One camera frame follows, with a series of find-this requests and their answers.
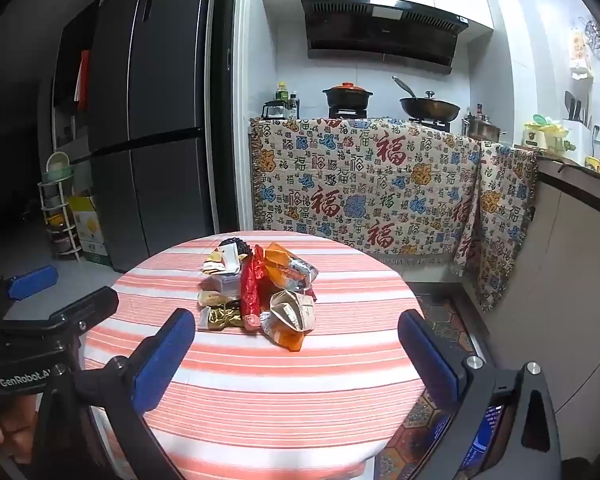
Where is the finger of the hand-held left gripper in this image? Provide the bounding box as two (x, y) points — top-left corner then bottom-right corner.
(0, 265), (60, 321)
(0, 286), (120, 342)

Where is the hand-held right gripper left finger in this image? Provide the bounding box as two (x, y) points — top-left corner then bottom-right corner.
(30, 308), (197, 480)

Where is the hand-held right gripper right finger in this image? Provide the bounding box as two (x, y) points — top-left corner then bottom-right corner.
(398, 309), (566, 480)

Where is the gold foil wrapper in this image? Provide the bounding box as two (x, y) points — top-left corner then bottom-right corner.
(200, 305), (245, 332)

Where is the tan snack wrapper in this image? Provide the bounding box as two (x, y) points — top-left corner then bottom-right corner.
(196, 291), (241, 308)

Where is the pale white wrapper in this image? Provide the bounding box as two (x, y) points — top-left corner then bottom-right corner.
(200, 275), (242, 296)

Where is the white yellow wrapper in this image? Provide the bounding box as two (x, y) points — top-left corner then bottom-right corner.
(202, 247), (243, 276)

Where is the black round wrapper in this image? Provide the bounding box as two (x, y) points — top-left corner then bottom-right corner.
(219, 238), (253, 261)

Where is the orange wrapper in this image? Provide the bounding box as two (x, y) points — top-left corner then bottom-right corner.
(262, 241), (301, 281)

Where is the orange printed snack packet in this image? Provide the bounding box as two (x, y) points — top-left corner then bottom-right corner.
(280, 255), (320, 295)

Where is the colourful hexagon rug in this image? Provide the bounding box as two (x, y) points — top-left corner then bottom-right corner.
(370, 285), (486, 480)

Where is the yellow cardboard box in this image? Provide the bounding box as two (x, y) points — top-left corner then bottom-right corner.
(67, 190), (112, 266)

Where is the white storage rack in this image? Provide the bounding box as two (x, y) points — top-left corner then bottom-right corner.
(37, 152), (83, 261)

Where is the small printed blanket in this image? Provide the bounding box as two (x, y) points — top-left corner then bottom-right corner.
(452, 140), (540, 313)

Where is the large printed blanket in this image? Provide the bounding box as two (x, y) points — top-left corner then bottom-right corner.
(250, 116), (483, 267)

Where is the dark shelf cabinet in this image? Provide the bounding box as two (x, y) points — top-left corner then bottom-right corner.
(50, 0), (102, 111)

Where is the dark grey refrigerator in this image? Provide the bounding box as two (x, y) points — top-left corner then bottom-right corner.
(87, 0), (218, 273)

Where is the steel pot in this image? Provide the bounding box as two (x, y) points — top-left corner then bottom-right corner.
(461, 115), (507, 142)

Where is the green yellow kitchen appliance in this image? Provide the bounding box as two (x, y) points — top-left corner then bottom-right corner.
(522, 116), (573, 153)

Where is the black wok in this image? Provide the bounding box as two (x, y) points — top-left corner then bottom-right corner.
(392, 76), (462, 120)

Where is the black gas stove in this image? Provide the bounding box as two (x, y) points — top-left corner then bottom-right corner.
(326, 107), (453, 133)

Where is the white knife block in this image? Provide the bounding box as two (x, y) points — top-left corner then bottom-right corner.
(562, 91), (593, 158)

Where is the black clay pot orange lid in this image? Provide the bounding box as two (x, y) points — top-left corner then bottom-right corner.
(322, 81), (375, 111)

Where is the black range hood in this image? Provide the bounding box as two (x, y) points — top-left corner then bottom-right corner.
(300, 0), (471, 76)

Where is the white wall holder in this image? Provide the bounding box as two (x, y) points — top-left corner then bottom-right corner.
(567, 27), (595, 81)

